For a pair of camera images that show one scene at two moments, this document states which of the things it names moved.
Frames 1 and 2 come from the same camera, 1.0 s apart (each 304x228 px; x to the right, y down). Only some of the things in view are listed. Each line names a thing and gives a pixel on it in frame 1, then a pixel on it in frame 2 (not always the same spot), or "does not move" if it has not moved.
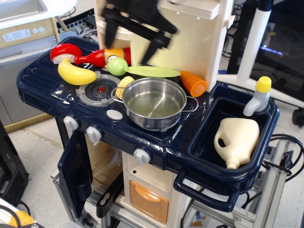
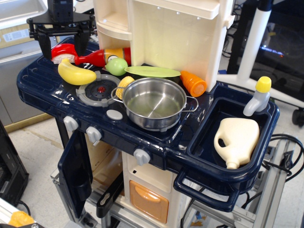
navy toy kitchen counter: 218,143 does not move
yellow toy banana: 75,75 does not move
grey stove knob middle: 94,135 does not move
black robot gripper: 143,18 -> 61,19
